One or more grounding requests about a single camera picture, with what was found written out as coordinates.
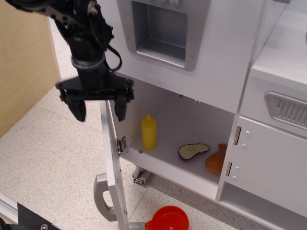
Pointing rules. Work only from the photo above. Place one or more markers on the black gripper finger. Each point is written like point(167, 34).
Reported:
point(120, 109)
point(77, 108)

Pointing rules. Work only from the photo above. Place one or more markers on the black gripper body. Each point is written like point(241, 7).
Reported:
point(97, 84)

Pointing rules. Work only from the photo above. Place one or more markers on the white low fridge door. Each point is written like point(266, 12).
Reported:
point(113, 168)

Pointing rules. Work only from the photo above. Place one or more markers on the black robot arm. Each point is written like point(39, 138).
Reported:
point(82, 26)

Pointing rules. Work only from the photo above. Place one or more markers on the yellow mustard bottle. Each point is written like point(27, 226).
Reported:
point(149, 132)

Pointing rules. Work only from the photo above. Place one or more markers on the light wooden board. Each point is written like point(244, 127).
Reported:
point(28, 66)

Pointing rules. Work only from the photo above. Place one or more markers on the aluminium extrusion foot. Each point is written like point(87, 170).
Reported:
point(142, 178)

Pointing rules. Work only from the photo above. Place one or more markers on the purple eggplant slice toy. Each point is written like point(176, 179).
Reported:
point(188, 151)

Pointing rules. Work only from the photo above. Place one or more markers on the white toy kitchen cabinet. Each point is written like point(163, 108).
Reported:
point(235, 68)

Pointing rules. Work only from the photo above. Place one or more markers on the grey ice dispenser recess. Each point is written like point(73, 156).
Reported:
point(169, 31)

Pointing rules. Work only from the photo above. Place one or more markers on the orange toy chicken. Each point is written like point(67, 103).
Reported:
point(215, 162)

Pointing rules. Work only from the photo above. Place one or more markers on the upper silver door hinge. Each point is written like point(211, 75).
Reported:
point(237, 135)

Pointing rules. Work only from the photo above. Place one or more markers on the silver door hinge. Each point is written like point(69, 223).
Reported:
point(237, 135)
point(228, 169)

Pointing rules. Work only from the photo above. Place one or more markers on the lower silver door hinge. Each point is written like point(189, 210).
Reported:
point(228, 169)

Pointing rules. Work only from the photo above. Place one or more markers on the white oven cabinet door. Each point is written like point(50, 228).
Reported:
point(270, 164)

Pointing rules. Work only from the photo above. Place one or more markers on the grey oven vent panel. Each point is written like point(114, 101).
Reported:
point(287, 109)

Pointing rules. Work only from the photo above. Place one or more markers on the grey fridge door handle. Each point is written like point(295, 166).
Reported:
point(101, 186)

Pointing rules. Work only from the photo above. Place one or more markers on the orange pot with grey handle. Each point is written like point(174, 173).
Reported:
point(166, 218)

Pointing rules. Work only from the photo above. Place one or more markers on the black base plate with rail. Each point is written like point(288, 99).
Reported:
point(14, 216)

